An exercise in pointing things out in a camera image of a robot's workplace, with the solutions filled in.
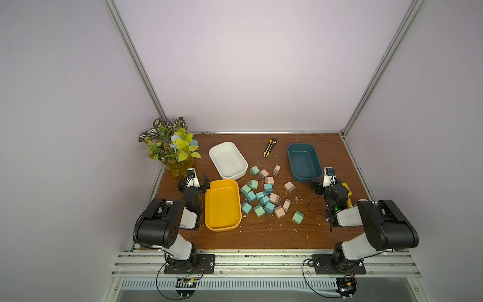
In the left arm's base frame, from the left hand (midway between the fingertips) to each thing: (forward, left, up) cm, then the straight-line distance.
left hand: (195, 173), depth 89 cm
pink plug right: (-2, -47, -9) cm, 48 cm away
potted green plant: (+6, +9, +14) cm, 18 cm away
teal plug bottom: (-14, -36, -8) cm, 39 cm away
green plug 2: (-1, -29, -9) cm, 30 cm away
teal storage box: (+16, -59, -11) cm, 62 cm away
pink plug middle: (-9, -39, -9) cm, 41 cm away
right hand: (+2, -64, -1) cm, 64 cm away
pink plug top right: (+8, -41, -8) cm, 43 cm away
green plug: (-17, -49, -9) cm, 53 cm away
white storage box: (+14, -14, -9) cm, 22 cm away
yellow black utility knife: (+28, -40, -9) cm, 50 cm away
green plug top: (+8, -29, -9) cm, 31 cm away
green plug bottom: (-15, -31, -9) cm, 36 cm away
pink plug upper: (+5, -34, -8) cm, 35 cm away
